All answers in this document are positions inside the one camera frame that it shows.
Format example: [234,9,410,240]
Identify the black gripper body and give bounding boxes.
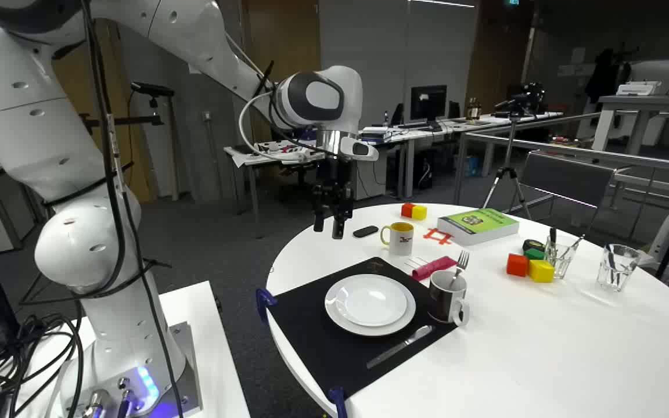
[313,159,353,211]

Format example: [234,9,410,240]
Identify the silver spoon in mug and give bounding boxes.
[452,252,471,280]

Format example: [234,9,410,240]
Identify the computer monitor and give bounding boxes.
[410,86,445,121]

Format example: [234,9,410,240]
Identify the clear glass cup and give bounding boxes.
[597,244,639,294]

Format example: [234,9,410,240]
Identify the yellow and white mug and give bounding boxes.
[379,220,414,256]

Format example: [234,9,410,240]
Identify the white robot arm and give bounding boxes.
[0,0,375,414]

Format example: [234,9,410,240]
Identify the yellow cube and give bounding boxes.
[530,260,554,284]

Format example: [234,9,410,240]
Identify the orange frame piece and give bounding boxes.
[423,227,450,246]

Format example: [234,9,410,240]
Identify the green book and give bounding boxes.
[436,209,518,246]

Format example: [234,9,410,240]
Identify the black remote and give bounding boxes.
[353,225,379,240]

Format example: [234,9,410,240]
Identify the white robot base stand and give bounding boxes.
[0,284,251,418]

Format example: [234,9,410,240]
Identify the orange and yellow cubes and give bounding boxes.
[399,202,428,220]

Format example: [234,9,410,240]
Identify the green and black cube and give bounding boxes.
[522,240,546,260]

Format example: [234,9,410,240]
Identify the black placemat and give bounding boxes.
[257,258,454,403]

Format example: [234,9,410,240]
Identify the black camera tripod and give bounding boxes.
[483,82,546,211]

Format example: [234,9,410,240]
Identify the red cube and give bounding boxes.
[506,253,530,276]

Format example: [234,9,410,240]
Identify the white round plate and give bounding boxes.
[324,275,416,337]

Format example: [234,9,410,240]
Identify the clear glass with pens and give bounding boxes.
[546,227,580,281]

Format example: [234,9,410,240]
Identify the pink rectangular block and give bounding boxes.
[410,256,457,281]

